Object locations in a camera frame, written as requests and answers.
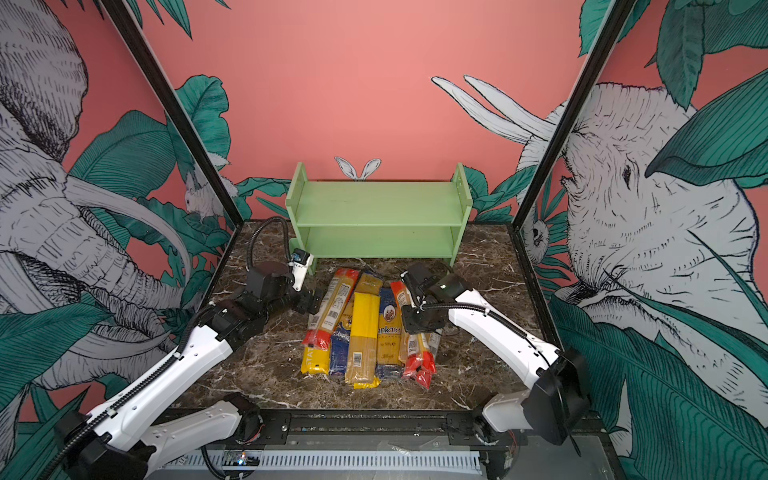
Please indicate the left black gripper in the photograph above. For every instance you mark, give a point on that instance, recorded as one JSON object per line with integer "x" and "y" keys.
{"x": 305, "y": 305}

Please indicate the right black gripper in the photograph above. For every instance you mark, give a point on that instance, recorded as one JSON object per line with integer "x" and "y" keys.
{"x": 409, "y": 324}

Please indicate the red spaghetti bag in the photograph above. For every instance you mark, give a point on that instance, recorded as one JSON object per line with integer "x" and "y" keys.
{"x": 322, "y": 324}
{"x": 428, "y": 345}
{"x": 409, "y": 347}

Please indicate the small yellow pasta bag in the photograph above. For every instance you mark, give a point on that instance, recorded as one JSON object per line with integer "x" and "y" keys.
{"x": 369, "y": 283}

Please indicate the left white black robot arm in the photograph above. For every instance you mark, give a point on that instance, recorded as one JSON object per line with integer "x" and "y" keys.
{"x": 122, "y": 439}

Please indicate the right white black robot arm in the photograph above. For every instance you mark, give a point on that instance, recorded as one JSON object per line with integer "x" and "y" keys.
{"x": 557, "y": 391}

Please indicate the green two-tier shelf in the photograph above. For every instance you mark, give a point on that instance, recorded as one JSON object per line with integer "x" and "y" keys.
{"x": 379, "y": 219}

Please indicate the blue Ankara spaghetti bag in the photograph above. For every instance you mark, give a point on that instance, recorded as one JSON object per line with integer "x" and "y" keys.
{"x": 389, "y": 367}

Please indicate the yellow Tatime spaghetti bag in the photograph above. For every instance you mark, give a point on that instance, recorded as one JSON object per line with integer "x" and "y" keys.
{"x": 315, "y": 361}

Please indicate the blue Barilla spaghetti box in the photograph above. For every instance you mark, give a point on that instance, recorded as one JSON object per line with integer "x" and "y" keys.
{"x": 340, "y": 340}

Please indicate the long yellow spaghetti bag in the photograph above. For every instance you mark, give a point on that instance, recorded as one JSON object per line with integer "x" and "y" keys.
{"x": 362, "y": 349}

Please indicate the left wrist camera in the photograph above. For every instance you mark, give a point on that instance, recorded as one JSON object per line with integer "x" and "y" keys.
{"x": 300, "y": 263}

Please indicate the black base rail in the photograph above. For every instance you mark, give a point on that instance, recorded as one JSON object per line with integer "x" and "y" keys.
{"x": 460, "y": 427}

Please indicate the white slotted cable duct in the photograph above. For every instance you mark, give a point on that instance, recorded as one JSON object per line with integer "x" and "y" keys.
{"x": 463, "y": 462}

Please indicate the left black frame post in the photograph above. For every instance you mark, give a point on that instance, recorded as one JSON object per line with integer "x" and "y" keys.
{"x": 123, "y": 20}

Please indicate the black frame post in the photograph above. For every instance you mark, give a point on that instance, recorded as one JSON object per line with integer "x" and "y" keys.
{"x": 607, "y": 37}
{"x": 123, "y": 20}

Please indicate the right black frame post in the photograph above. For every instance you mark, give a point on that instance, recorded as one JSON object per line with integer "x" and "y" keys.
{"x": 607, "y": 37}

